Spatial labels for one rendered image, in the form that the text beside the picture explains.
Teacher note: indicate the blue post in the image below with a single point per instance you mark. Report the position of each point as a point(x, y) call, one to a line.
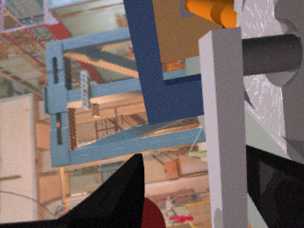
point(164, 100)

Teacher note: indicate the red and grey crank handle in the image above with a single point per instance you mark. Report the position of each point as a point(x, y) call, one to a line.
point(224, 59)

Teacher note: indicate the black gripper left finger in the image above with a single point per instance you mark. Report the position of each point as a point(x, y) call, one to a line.
point(117, 203)

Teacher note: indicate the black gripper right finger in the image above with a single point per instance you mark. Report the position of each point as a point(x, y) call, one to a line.
point(276, 187)

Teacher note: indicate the grey rectangular block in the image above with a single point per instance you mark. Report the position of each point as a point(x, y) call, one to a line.
point(276, 100)

